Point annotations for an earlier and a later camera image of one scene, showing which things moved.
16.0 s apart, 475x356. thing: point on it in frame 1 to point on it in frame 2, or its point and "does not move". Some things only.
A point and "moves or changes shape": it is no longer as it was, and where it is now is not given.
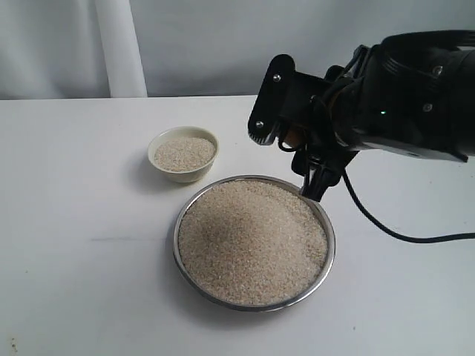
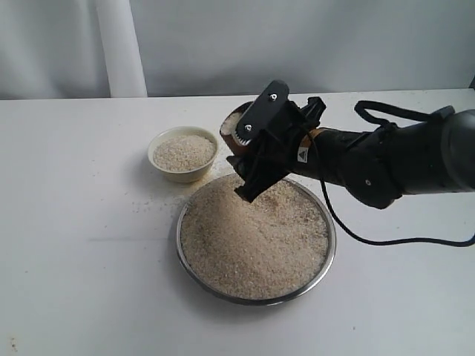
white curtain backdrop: (90, 49) does not move
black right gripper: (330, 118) to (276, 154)
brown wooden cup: (292, 137) moves or changes shape
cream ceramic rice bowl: (183, 154) does not move
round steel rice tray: (253, 243) does not move
